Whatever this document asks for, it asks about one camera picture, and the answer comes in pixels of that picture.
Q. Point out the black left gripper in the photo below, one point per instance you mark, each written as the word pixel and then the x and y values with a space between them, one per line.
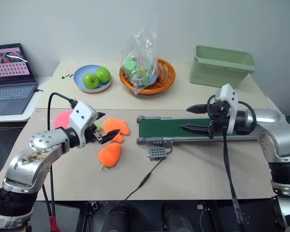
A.
pixel 94 136

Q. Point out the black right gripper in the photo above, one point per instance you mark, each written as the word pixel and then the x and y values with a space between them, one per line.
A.
pixel 218 113

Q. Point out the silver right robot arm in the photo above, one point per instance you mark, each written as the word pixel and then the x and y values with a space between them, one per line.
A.
pixel 278 140

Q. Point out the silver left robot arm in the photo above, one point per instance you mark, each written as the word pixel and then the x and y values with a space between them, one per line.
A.
pixel 26 166

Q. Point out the green conveyor belt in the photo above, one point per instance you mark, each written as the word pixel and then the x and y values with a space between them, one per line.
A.
pixel 159 128

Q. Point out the small grey control box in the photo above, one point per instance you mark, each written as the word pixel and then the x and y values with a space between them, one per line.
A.
pixel 157 154

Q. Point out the orange toy fruit back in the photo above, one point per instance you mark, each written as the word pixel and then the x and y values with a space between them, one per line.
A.
pixel 116 125

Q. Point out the orange toy fruit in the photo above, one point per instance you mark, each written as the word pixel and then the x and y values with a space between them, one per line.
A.
pixel 116 125
pixel 110 154

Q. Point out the orange toy fruit front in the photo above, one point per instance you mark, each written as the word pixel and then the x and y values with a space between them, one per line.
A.
pixel 110 154

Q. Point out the pink toy fruit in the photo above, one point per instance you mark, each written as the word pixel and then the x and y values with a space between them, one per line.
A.
pixel 61 119

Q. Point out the green apple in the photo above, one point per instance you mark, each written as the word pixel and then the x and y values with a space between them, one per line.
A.
pixel 104 74
pixel 91 81

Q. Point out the green plastic bin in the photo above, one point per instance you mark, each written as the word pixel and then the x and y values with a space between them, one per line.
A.
pixel 217 70

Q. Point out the orange woven basket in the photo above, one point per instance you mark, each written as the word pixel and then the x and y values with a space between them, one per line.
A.
pixel 164 77

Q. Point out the blue plate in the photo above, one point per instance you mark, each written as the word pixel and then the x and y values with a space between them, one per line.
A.
pixel 78 77

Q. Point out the green plastic toy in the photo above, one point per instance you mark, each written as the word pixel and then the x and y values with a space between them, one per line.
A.
pixel 130 64

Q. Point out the clear plastic bag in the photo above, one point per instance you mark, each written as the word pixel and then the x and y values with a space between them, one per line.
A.
pixel 140 48

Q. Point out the small white plug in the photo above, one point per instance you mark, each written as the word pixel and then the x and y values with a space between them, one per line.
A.
pixel 201 207

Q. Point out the black laptop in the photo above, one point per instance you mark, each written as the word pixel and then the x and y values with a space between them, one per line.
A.
pixel 9 82

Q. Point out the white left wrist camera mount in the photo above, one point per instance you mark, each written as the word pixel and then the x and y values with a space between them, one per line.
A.
pixel 81 116

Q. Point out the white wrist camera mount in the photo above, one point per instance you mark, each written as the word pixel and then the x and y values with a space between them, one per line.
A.
pixel 81 116
pixel 229 101

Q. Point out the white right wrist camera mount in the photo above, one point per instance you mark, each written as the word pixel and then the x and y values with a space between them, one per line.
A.
pixel 229 101

